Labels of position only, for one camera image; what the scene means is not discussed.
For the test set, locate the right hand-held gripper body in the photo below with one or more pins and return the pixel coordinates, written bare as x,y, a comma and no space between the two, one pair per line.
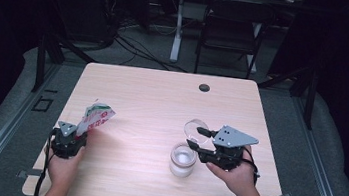
234,139

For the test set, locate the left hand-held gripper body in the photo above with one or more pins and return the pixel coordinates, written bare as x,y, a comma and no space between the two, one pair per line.
66,145

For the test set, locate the pink and white plastic bag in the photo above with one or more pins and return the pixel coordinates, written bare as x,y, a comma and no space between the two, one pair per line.
98,117

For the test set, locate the person's left hand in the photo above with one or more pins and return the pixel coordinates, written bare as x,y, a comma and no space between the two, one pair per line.
61,171

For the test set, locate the person's right hand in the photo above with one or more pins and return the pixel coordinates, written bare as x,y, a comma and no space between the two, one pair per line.
239,181

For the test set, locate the round dark table grommet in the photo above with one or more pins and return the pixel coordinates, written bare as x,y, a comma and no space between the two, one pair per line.
204,88

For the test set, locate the black metal stand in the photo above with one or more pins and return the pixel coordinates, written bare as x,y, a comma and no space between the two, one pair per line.
310,101
40,61

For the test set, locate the black folding chair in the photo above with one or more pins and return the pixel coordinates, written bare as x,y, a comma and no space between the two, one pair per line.
236,11

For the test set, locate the dark equipment cabinet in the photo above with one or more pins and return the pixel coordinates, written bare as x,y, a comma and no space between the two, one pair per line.
82,9

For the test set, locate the aluminium floor rail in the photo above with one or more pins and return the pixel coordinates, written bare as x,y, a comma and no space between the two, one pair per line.
7,128
317,162

